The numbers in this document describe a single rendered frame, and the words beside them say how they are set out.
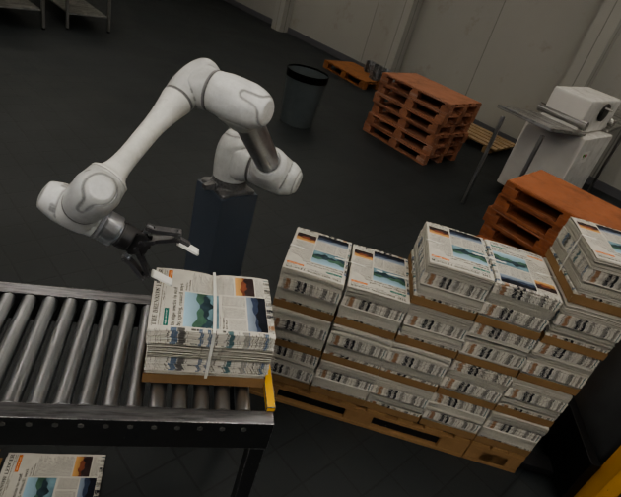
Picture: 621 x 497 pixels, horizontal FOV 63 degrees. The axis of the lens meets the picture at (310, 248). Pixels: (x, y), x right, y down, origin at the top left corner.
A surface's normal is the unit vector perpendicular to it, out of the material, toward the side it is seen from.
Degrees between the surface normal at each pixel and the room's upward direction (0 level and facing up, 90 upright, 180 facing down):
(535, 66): 90
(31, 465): 2
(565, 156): 90
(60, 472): 1
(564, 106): 90
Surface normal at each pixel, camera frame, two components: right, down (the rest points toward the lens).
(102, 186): 0.53, -0.04
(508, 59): -0.73, 0.20
